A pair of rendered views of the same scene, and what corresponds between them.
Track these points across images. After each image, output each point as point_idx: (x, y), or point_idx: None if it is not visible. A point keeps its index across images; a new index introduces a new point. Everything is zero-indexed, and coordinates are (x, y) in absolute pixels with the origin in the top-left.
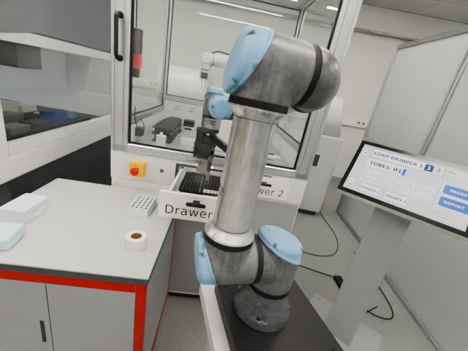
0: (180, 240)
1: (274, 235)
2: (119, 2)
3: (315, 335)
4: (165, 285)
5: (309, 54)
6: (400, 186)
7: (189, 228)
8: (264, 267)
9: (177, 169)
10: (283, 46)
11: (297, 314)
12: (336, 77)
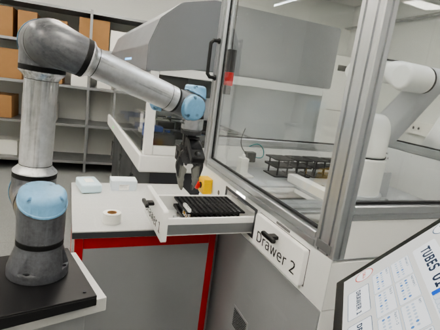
0: (217, 293)
1: (40, 186)
2: (220, 31)
3: (0, 302)
4: (174, 327)
5: (26, 26)
6: (395, 318)
7: (224, 279)
8: (15, 200)
9: (225, 194)
10: (23, 26)
11: (29, 293)
12: (30, 36)
